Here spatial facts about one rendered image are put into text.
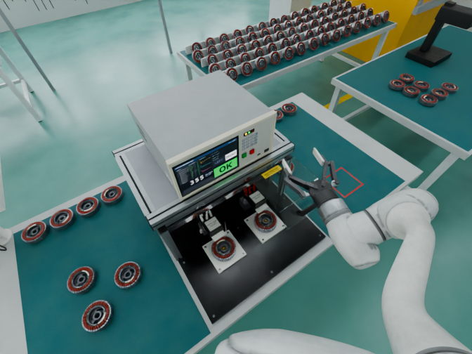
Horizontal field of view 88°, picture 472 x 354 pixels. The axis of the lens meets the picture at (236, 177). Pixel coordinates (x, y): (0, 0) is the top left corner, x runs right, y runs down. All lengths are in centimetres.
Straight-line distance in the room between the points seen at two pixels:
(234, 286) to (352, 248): 56
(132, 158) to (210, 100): 42
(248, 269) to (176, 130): 67
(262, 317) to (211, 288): 81
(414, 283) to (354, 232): 27
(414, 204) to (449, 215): 201
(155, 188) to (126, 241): 44
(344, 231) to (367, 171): 89
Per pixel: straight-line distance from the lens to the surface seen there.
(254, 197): 115
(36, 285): 148
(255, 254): 119
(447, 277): 246
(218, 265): 116
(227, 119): 90
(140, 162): 111
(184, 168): 82
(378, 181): 161
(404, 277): 56
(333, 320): 199
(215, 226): 108
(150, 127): 93
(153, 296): 122
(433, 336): 44
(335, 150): 168
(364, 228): 79
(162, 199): 96
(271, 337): 30
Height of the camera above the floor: 188
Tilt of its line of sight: 52 degrees down
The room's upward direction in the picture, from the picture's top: 2 degrees counter-clockwise
